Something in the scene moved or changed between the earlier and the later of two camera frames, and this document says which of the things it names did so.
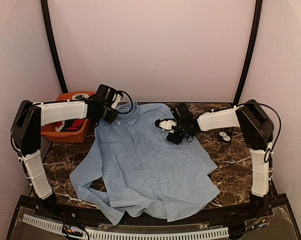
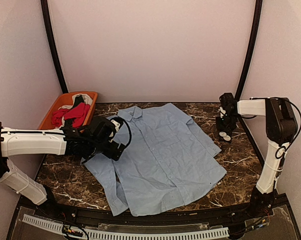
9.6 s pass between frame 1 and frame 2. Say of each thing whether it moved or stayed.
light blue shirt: moved
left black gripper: moved
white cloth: stayed
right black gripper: moved
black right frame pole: stayed
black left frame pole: stayed
